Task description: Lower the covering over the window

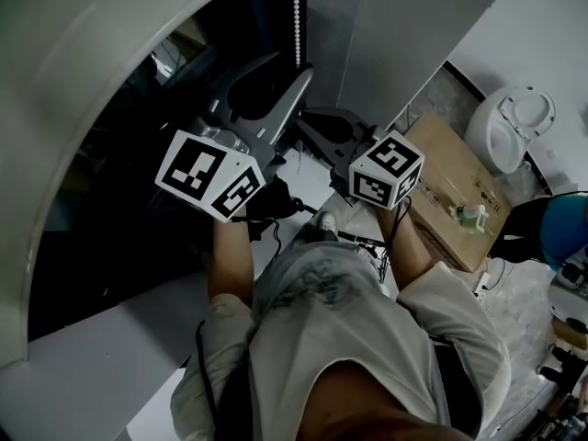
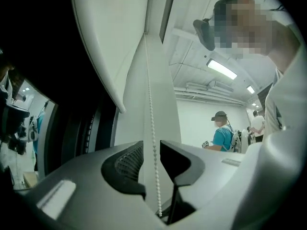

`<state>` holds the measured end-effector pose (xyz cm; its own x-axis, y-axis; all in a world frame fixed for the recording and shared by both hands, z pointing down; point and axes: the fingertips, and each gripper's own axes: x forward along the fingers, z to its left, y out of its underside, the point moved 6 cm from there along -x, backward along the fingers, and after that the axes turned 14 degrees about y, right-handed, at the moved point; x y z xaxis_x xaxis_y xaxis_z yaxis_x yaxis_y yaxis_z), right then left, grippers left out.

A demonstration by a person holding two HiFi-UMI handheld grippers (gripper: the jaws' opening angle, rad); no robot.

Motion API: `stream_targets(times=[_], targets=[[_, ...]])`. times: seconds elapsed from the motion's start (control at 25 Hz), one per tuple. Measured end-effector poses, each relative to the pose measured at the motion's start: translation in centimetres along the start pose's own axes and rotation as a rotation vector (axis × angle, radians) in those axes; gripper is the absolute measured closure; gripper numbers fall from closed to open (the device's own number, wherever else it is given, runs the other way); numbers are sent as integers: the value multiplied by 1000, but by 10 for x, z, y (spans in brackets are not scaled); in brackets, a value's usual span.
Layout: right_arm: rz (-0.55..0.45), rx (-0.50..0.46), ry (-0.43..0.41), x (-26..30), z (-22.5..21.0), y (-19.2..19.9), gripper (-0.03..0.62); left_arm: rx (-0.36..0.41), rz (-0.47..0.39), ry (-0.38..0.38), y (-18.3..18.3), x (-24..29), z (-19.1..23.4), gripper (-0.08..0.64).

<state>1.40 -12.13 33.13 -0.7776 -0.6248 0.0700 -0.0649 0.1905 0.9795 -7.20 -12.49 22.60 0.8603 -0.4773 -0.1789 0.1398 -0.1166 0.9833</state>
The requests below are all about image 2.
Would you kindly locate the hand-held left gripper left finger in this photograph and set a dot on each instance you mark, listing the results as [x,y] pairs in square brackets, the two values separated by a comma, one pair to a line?
[91,188]

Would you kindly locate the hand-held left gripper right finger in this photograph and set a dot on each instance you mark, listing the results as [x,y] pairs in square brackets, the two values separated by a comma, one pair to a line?
[206,176]

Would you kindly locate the white roller blind window covering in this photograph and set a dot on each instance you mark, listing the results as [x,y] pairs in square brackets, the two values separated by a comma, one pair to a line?
[108,32]

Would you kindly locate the black window mullion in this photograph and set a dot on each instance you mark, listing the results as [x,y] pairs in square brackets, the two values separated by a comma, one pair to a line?
[168,11]

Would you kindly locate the white ceiling air conditioner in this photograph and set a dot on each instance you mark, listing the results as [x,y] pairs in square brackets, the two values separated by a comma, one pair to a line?
[211,86]

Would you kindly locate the small ceiling light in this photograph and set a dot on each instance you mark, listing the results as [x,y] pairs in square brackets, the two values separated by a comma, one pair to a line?
[250,89]

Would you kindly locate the long ceiling light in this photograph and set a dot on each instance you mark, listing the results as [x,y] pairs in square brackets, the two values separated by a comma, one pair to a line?
[221,68]

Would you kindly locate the person's white shirt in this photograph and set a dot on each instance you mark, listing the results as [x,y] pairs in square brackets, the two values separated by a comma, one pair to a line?
[287,99]

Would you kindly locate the person's head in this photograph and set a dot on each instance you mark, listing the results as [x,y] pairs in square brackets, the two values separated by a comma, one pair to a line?
[259,30]

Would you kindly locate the dark window frame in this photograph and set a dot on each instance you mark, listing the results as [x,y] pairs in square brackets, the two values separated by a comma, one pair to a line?
[72,133]

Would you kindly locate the black head-worn camera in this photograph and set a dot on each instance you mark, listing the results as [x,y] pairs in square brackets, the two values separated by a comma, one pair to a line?
[205,33]

